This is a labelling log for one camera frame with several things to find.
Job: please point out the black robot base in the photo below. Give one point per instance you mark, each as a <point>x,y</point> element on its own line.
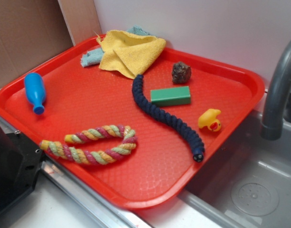
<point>20,160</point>

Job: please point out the blue plastic bottle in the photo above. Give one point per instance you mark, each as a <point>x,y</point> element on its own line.
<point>35,92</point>

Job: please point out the red plastic tray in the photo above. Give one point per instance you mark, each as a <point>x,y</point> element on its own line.
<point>162,164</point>

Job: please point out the green rectangular block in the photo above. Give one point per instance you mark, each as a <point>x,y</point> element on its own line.
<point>171,96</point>

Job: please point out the dark brown rock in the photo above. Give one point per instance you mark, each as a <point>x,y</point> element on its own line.
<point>181,73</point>

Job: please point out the yellow cloth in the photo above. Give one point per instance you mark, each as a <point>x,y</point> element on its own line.
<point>128,53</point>

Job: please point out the yellow rubber duck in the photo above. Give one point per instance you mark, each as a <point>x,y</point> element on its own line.
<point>209,119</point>

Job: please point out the teal cloth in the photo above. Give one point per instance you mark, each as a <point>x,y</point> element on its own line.
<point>94,57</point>

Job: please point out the grey plastic sink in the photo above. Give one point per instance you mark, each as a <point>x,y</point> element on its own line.
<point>246,184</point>

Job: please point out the brown cardboard panel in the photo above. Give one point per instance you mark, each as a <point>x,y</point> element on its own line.
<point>31,32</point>

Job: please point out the grey faucet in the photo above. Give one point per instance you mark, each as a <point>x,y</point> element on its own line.
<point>277,106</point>

